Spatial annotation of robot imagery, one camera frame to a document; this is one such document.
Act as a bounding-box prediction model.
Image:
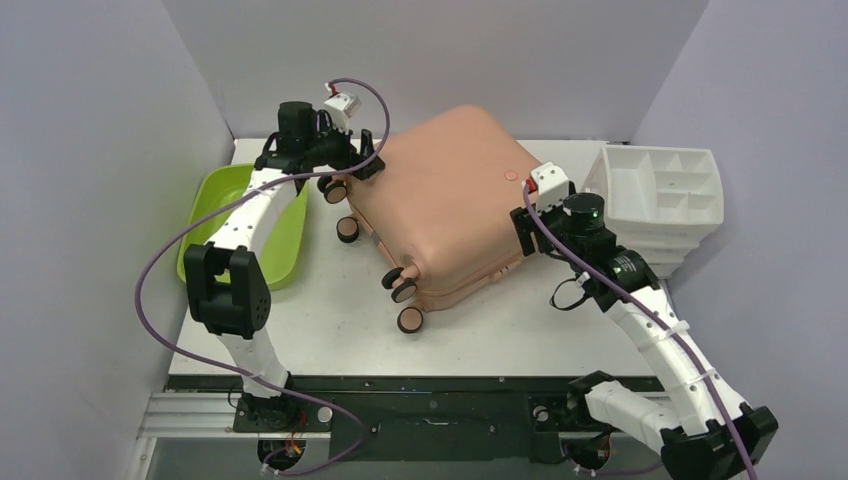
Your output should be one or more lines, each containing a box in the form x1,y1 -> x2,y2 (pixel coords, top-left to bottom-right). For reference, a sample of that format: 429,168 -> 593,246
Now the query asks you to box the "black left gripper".
305,114 -> 385,181

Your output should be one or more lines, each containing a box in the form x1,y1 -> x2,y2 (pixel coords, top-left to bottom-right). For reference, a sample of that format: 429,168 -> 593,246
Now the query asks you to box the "pink hard-shell suitcase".
318,105 -> 540,334

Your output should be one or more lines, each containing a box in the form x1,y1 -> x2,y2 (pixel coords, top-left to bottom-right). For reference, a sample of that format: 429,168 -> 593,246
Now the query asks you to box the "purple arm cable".
134,78 -> 392,478
521,183 -> 760,480

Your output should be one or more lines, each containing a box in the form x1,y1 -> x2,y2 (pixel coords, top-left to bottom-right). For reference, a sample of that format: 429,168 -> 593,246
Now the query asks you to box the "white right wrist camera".
529,162 -> 573,215

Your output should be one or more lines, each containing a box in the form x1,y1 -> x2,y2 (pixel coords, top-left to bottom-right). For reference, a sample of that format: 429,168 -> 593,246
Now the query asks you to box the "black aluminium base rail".
140,375 -> 613,473

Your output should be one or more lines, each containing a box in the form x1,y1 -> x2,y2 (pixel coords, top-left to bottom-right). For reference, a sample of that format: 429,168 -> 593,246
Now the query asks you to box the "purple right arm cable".
521,183 -> 760,480

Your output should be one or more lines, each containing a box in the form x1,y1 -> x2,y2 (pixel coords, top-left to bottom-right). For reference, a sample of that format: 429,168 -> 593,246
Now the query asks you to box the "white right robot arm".
510,193 -> 778,479

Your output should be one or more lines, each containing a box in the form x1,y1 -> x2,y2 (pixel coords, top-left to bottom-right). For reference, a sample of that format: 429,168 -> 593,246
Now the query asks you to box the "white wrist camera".
323,92 -> 361,134
529,162 -> 573,215

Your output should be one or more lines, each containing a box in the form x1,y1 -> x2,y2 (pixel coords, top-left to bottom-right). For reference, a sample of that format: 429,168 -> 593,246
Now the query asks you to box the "green plastic tray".
176,164 -> 309,291

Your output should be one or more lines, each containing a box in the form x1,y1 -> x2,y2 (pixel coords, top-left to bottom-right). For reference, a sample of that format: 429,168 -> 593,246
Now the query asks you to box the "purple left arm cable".
134,78 -> 392,478

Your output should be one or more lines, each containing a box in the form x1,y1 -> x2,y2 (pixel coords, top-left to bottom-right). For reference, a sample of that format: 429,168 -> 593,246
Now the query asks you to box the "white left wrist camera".
323,92 -> 361,134

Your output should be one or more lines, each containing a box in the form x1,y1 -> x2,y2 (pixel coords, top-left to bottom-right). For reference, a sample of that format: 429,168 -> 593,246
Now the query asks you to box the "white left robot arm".
183,93 -> 378,430

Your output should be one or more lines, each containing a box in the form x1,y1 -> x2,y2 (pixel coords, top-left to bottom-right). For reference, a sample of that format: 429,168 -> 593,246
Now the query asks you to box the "white plastic drawer organizer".
580,144 -> 724,279

